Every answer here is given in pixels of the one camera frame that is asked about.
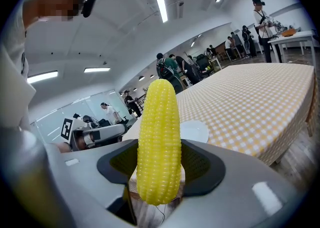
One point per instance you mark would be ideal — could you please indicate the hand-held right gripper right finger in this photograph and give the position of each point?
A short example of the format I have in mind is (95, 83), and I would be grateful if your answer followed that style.
(237, 197)

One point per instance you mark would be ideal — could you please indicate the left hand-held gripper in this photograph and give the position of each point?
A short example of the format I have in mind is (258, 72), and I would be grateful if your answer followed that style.
(66, 128)

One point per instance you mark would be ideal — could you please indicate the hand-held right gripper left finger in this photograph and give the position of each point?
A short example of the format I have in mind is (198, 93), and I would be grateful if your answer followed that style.
(82, 172)

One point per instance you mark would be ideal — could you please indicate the yellow corn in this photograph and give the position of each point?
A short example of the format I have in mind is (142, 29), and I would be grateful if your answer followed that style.
(160, 142)

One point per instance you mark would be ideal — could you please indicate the white round plate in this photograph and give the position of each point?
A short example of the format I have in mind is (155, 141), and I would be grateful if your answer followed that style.
(195, 132)

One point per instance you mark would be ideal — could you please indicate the person's left forearm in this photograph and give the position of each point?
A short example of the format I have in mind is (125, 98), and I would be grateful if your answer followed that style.
(63, 147)

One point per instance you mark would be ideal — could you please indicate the person's left hand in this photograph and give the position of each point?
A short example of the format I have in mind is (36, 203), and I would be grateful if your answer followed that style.
(82, 141)

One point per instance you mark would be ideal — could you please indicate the beige checkered tablecloth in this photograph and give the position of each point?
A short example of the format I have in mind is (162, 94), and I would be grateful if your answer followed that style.
(245, 102)

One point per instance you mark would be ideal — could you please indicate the person's white sweatshirt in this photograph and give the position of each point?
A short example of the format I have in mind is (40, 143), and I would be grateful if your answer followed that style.
(12, 72)

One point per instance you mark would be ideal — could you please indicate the white table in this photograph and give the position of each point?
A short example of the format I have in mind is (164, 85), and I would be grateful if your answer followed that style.
(292, 38)

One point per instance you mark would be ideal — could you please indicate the orange tray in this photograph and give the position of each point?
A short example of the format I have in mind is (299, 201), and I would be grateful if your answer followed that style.
(289, 32)

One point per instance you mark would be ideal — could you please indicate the black head-worn camera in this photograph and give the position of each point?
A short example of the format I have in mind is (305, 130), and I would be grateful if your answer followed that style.
(89, 4)

